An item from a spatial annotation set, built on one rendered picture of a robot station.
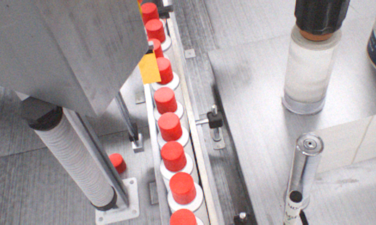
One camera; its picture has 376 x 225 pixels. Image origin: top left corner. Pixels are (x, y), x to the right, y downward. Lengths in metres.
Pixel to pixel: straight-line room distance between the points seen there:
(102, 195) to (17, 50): 0.24
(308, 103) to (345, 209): 0.21
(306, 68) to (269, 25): 0.38
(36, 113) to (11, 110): 0.70
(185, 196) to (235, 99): 0.38
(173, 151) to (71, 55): 0.29
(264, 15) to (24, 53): 0.87
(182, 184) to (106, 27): 0.27
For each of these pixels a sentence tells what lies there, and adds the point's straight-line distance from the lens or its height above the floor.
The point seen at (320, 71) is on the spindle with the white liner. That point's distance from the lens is 0.73.
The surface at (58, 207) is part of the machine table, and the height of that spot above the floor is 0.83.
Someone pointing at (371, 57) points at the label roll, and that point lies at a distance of 0.94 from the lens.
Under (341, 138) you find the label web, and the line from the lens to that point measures 0.63.
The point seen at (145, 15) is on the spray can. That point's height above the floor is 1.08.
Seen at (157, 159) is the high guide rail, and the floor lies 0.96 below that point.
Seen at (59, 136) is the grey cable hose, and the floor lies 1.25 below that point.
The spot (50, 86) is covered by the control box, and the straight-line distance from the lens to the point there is 0.33.
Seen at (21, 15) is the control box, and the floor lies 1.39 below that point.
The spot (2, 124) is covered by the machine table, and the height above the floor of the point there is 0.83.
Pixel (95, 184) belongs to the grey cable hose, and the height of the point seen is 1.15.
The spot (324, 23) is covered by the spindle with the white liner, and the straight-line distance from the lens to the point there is 0.66.
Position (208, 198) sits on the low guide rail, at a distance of 0.68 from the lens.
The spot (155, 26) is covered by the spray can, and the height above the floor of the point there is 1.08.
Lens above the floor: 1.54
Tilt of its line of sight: 53 degrees down
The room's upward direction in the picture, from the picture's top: 11 degrees counter-clockwise
